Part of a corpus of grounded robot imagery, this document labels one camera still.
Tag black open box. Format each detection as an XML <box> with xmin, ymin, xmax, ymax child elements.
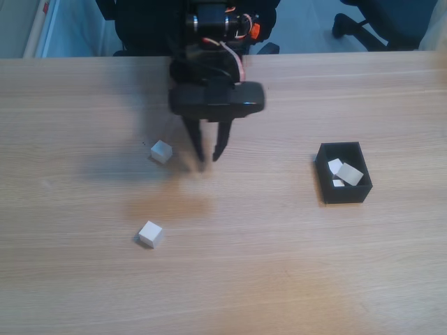
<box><xmin>316</xmin><ymin>141</ymin><xmax>374</xmax><ymax>205</ymax></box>

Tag black office chair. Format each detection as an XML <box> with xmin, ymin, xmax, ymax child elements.
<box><xmin>96</xmin><ymin>0</ymin><xmax>281</xmax><ymax>57</ymax></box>

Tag white board with red mark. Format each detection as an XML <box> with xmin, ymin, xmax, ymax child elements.
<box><xmin>22</xmin><ymin>0</ymin><xmax>60</xmax><ymax>59</ymax></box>

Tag blue office chair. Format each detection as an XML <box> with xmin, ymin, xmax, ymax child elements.
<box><xmin>331</xmin><ymin>0</ymin><xmax>437</xmax><ymax>52</ymax></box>

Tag black oval camera box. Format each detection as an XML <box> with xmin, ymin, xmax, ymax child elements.
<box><xmin>168</xmin><ymin>80</ymin><xmax>265</xmax><ymax>123</ymax></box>

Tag white red servo cable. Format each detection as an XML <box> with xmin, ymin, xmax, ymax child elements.
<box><xmin>204</xmin><ymin>37</ymin><xmax>247</xmax><ymax>84</ymax></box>
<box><xmin>234</xmin><ymin>13</ymin><xmax>254</xmax><ymax>39</ymax></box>

